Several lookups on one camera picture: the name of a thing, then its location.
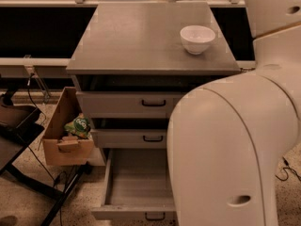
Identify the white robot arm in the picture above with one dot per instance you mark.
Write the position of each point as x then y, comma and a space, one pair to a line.
225, 138

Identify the grey drawer cabinet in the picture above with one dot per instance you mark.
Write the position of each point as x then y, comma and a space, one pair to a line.
144, 30

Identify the grey middle drawer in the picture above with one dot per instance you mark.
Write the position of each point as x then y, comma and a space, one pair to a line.
129, 138

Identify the grey top drawer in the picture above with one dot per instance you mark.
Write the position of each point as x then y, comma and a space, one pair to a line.
127, 105

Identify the green snack bag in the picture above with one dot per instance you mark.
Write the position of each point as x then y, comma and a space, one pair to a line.
79, 126

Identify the grey open bottom drawer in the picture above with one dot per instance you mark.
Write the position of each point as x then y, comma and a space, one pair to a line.
136, 186

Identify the white ceramic bowl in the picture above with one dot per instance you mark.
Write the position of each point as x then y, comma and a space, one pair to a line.
197, 38

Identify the cardboard box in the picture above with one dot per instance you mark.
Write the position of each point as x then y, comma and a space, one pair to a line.
60, 147

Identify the black rolling stand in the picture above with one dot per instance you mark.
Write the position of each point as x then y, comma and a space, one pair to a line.
18, 129

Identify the grey wall rail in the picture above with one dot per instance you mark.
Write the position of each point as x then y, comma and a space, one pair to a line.
62, 67

